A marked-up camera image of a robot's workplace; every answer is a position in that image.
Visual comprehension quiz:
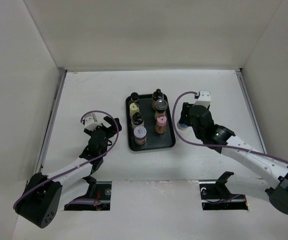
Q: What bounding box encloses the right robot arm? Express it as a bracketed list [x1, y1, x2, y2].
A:
[178, 102, 288, 215]

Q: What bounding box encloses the small brown spice bottle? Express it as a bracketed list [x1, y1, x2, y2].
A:
[130, 92, 139, 103]

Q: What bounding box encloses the white cap dark spice jar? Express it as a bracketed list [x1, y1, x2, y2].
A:
[133, 126, 147, 146]

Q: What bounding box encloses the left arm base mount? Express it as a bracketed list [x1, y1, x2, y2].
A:
[63, 176, 112, 212]

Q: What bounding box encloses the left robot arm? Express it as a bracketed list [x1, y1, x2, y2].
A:
[13, 115, 122, 229]

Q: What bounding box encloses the pink cap seasoning shaker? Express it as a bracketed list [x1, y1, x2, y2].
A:
[155, 115, 167, 134]

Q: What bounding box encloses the black rectangular tray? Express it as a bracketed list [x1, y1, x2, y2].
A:
[125, 94, 176, 152]

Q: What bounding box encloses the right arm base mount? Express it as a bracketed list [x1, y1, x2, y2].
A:
[199, 171, 248, 211]

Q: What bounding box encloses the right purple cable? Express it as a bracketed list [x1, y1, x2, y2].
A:
[172, 90, 288, 204]

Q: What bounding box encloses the black cap pepper grinder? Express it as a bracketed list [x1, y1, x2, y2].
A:
[154, 99, 168, 119]

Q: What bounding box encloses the small dark cap bottle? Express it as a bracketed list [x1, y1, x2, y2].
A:
[151, 88, 164, 110]

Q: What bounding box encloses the blue label silver cap jar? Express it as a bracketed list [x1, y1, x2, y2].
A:
[177, 122, 188, 131]

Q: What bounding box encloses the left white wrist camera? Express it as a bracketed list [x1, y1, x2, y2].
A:
[82, 113, 101, 131]

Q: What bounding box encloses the yellow cap seasoning shaker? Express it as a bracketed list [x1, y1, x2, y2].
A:
[129, 102, 140, 117]

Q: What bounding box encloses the black top grinder bottle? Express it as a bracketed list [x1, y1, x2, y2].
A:
[131, 112, 144, 129]

